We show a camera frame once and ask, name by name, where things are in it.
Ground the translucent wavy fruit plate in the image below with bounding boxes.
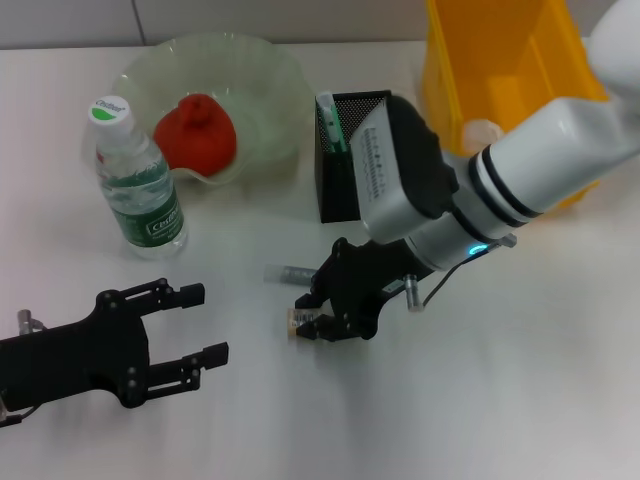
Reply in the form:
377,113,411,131
113,31,312,189

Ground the thin gripper cable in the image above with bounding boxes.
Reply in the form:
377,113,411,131
422,248,484,306
0,402,39,427

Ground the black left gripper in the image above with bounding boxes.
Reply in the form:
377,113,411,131
0,278,230,410

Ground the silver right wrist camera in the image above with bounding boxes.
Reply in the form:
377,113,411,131
349,94,461,245

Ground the green utility knife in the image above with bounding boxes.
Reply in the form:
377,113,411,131
315,90,351,157

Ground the yellow plastic bin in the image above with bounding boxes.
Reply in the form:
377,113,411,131
421,0,610,211

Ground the black mesh pen holder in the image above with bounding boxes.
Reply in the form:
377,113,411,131
313,89,394,225

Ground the white paper ball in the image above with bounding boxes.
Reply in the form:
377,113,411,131
460,118,505,156

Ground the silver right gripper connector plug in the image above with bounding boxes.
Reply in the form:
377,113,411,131
404,273,426,313

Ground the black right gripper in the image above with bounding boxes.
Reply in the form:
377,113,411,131
294,237,435,343

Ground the thin right gripper cable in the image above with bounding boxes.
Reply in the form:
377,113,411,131
422,248,484,306

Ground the red-orange toy orange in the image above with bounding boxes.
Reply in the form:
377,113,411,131
152,92,238,178

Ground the silver glitter pen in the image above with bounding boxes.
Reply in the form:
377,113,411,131
263,262,319,288

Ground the beige eraser with barcode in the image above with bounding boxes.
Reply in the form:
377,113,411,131
285,306,322,340

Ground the thin left gripper cable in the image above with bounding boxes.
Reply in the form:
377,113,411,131
0,402,39,427

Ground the clear green-label water bottle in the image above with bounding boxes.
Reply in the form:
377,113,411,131
81,94,191,261

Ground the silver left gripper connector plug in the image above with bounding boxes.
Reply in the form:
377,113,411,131
16,308,46,335

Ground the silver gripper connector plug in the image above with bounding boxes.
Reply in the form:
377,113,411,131
16,308,46,335
404,273,426,313

